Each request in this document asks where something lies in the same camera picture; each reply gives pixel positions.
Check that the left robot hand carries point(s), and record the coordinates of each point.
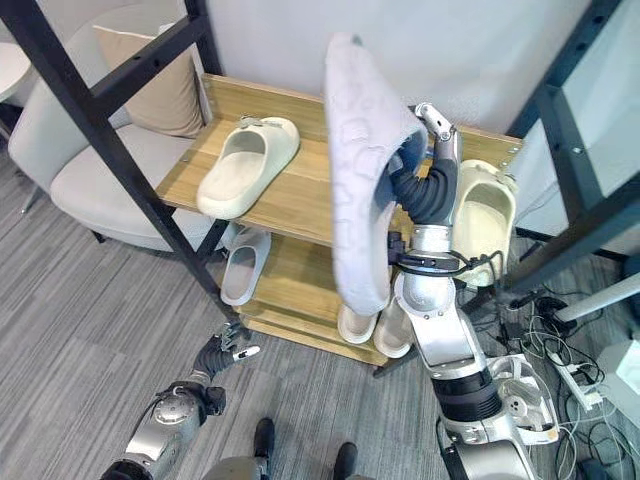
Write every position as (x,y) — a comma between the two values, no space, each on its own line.
(212,360)

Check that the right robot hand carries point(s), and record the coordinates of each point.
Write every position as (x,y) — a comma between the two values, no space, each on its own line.
(435,197)

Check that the lilac fuzzy slipper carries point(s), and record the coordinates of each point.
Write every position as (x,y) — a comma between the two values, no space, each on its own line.
(357,165)

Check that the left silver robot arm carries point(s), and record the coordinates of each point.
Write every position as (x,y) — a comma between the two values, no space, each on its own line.
(165,420)

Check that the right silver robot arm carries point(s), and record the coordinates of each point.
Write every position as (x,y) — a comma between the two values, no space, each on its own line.
(445,340)

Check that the wooden shoe rack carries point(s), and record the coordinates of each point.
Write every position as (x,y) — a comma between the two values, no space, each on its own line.
(295,195)

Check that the cream rubber slide slipper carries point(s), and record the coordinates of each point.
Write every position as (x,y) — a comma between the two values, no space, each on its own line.
(482,225)
(240,175)

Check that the white open-toe slipper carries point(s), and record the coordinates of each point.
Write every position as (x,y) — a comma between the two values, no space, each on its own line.
(242,272)

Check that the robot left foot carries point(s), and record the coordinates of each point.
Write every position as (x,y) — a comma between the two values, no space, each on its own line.
(264,437)

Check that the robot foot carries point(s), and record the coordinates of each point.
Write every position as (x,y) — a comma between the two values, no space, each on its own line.
(346,459)
(264,437)

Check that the grey robot body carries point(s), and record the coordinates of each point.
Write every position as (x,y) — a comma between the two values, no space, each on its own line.
(240,469)

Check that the beige rubber slipper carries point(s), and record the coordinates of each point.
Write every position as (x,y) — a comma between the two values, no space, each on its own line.
(392,335)
(354,327)

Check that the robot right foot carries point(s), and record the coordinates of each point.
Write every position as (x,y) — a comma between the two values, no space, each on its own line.
(346,459)

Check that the white tube leg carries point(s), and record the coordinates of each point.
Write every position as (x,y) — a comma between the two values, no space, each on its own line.
(600,299)

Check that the light grey armchair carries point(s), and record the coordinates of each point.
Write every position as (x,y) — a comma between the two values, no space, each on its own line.
(85,175)

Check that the white power strip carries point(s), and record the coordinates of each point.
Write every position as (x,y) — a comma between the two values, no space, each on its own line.
(575,380)

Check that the white box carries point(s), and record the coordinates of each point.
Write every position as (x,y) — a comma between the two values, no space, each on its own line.
(620,370)

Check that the beige cushion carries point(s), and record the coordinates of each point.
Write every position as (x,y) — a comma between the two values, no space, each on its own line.
(160,95)

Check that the white round table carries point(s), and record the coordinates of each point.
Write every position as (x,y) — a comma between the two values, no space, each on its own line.
(12,70)

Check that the black metal frame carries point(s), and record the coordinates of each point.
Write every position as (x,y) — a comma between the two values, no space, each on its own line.
(125,150)
(550,150)

